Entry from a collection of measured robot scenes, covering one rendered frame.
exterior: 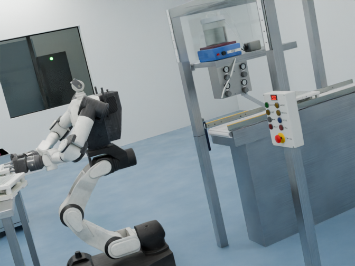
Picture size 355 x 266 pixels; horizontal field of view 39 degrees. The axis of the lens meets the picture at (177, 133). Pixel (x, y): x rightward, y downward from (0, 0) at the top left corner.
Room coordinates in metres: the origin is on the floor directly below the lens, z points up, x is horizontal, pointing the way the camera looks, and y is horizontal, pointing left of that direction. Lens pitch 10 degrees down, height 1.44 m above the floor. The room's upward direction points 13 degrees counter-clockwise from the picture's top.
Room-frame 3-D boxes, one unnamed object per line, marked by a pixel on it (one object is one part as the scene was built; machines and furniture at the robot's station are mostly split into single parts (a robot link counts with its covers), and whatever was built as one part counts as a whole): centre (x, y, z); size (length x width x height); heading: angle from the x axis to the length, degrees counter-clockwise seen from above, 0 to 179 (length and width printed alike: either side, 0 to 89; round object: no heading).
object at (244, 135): (3.42, -0.87, 0.78); 1.30 x 0.29 x 0.10; 114
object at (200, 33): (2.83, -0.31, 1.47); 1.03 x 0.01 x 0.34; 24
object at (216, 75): (3.07, -0.39, 1.15); 0.22 x 0.11 x 0.20; 114
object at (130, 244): (3.02, 0.50, 0.28); 0.21 x 0.20 x 0.13; 105
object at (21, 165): (2.84, 0.90, 0.94); 0.12 x 0.10 x 0.13; 97
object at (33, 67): (7.68, 1.77, 1.43); 1.38 x 0.01 x 1.16; 115
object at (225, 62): (3.28, -0.51, 1.26); 0.62 x 0.38 x 0.04; 114
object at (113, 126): (3.04, 0.46, 1.10); 0.34 x 0.30 x 0.36; 15
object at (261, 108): (3.54, -0.80, 0.86); 1.32 x 0.02 x 0.03; 114
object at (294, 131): (2.33, -0.50, 0.98); 0.17 x 0.06 x 0.26; 24
